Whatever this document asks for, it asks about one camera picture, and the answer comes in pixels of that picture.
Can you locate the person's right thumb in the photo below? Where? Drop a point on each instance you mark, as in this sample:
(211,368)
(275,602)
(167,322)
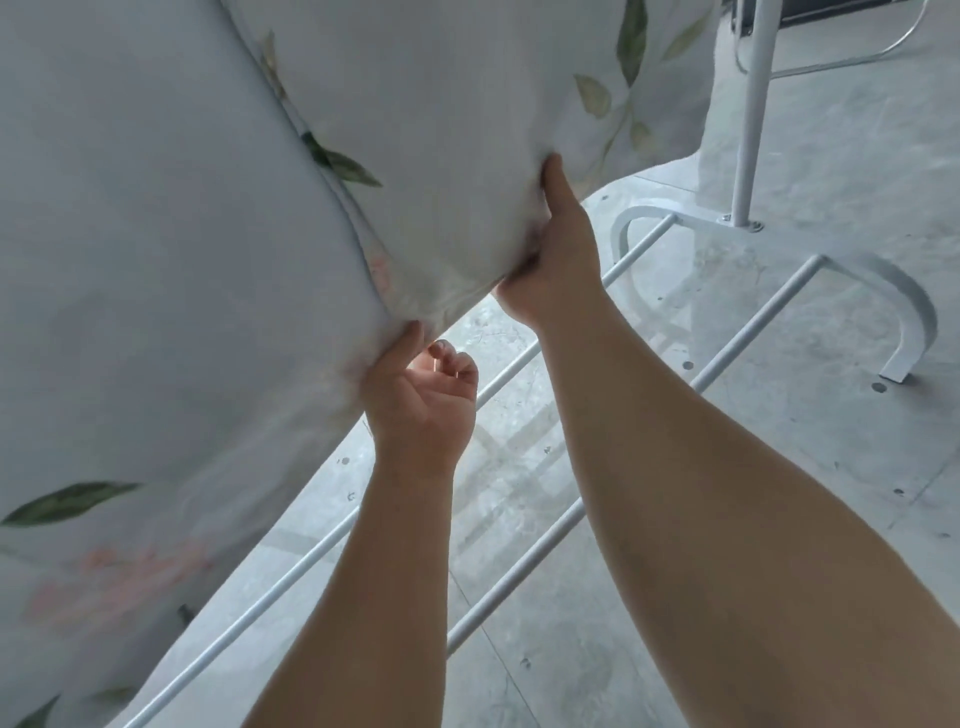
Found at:
(557,187)

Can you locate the person's left hand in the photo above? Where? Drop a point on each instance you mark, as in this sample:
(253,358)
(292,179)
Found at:
(420,416)

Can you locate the person's left forearm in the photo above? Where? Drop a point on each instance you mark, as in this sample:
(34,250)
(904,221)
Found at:
(367,600)

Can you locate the white floral bed sheet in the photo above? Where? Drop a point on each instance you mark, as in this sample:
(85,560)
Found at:
(247,247)

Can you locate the person's right hand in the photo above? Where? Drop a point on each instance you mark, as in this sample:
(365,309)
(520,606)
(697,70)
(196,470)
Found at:
(559,262)

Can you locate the person's left thumb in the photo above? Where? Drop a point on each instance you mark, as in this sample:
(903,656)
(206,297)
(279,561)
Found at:
(397,356)

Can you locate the white metal drying rack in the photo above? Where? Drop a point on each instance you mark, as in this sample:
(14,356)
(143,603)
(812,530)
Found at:
(675,300)

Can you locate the chrome frame chair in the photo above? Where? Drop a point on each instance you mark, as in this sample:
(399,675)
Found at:
(825,30)

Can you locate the person's right forearm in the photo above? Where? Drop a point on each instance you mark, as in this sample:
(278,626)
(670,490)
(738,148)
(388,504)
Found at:
(720,517)

